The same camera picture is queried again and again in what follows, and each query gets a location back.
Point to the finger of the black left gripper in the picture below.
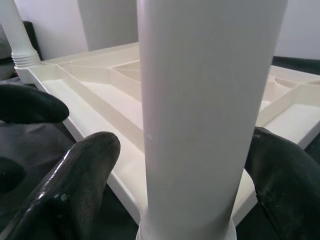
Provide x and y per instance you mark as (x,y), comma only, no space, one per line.
(30,105)
(10,175)

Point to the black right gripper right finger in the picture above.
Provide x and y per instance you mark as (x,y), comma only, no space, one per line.
(287,187)

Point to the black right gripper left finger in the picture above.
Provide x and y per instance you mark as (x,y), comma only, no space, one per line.
(70,195)

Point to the white plastic table top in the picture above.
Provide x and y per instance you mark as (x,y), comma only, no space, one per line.
(100,100)

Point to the white plastic table leg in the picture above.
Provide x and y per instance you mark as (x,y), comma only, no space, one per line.
(15,30)
(200,100)

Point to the black table cloth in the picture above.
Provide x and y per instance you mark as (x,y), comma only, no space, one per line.
(295,62)

